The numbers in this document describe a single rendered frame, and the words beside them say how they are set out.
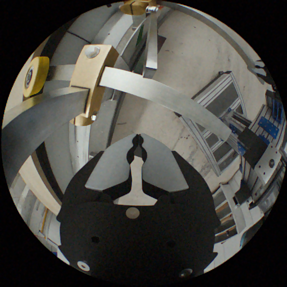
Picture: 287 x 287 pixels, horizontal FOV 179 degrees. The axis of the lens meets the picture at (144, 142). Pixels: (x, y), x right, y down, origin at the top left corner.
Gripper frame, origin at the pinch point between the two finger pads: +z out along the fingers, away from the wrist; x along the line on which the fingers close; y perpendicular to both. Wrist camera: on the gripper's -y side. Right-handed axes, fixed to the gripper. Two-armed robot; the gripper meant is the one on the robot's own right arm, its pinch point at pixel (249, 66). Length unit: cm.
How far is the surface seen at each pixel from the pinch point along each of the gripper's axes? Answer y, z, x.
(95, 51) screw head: -30.7, -4.6, -21.5
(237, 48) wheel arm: -8.2, -2.2, -1.5
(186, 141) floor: 47, 83, -60
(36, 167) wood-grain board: -48, -7, -51
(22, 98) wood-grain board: -49, -8, -29
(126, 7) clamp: -32.3, -3.2, -8.4
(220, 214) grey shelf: 255, 16, -179
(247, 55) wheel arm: -5.5, -3.5, -1.4
